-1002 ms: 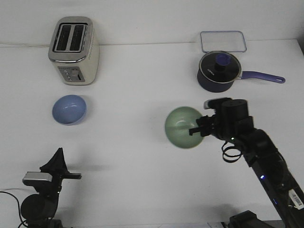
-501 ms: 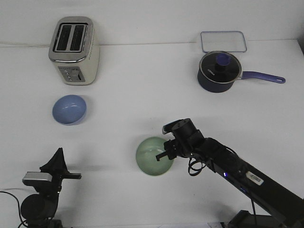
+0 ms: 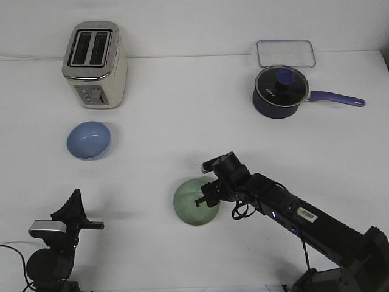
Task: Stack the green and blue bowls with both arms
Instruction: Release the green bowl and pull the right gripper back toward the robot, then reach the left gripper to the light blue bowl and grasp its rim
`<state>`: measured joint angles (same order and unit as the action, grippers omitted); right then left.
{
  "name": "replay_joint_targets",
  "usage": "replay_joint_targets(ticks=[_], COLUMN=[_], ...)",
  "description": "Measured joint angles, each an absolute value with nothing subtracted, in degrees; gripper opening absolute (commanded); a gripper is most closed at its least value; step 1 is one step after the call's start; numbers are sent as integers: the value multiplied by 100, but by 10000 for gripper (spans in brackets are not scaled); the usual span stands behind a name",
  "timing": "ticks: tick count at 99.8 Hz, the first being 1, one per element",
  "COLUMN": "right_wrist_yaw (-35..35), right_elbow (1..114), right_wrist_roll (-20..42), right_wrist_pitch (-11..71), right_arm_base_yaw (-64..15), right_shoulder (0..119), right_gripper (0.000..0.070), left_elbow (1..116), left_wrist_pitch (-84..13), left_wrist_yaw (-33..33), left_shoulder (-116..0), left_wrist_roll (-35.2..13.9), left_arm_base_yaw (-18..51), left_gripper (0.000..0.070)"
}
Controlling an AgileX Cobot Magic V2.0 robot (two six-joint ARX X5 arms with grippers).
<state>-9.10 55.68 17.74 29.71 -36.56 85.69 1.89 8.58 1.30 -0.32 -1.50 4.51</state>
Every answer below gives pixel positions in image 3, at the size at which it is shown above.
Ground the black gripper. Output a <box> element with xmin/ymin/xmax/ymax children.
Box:
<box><xmin>50</xmin><ymin>189</ymin><xmax>105</xmax><ymax>252</ymax></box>
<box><xmin>195</xmin><ymin>153</ymin><xmax>251</xmax><ymax>208</ymax></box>

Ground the green bowl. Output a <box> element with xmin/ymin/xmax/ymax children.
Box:
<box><xmin>173</xmin><ymin>177</ymin><xmax>219</xmax><ymax>226</ymax></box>

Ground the blue bowl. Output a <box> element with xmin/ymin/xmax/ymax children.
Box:
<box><xmin>66</xmin><ymin>121</ymin><xmax>111</xmax><ymax>161</ymax></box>

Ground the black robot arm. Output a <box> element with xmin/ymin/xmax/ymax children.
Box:
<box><xmin>195</xmin><ymin>152</ymin><xmax>388</xmax><ymax>291</ymax></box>
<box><xmin>26</xmin><ymin>189</ymin><xmax>104</xmax><ymax>291</ymax></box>

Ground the dark blue saucepan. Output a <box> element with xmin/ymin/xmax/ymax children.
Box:
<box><xmin>252</xmin><ymin>79</ymin><xmax>365</xmax><ymax>119</ymax></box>

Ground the glass pot lid blue knob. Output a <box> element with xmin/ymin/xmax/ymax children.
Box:
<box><xmin>256</xmin><ymin>65</ymin><xmax>309</xmax><ymax>107</ymax></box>

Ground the cream and chrome toaster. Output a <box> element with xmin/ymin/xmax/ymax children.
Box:
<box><xmin>62</xmin><ymin>21</ymin><xmax>128</xmax><ymax>110</ymax></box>

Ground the clear rectangular container lid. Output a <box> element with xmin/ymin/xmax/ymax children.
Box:
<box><xmin>256</xmin><ymin>39</ymin><xmax>316</xmax><ymax>68</ymax></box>

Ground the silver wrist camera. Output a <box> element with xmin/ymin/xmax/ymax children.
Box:
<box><xmin>28</xmin><ymin>220</ymin><xmax>67</xmax><ymax>239</ymax></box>
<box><xmin>201</xmin><ymin>155</ymin><xmax>226</xmax><ymax>174</ymax></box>

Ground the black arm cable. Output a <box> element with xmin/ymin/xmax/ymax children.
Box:
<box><xmin>231</xmin><ymin>199</ymin><xmax>314</xmax><ymax>271</ymax></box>
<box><xmin>0</xmin><ymin>245</ymin><xmax>37</xmax><ymax>292</ymax></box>

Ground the white toaster power cord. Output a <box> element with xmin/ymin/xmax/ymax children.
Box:
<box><xmin>0</xmin><ymin>54</ymin><xmax>65</xmax><ymax>61</ymax></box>

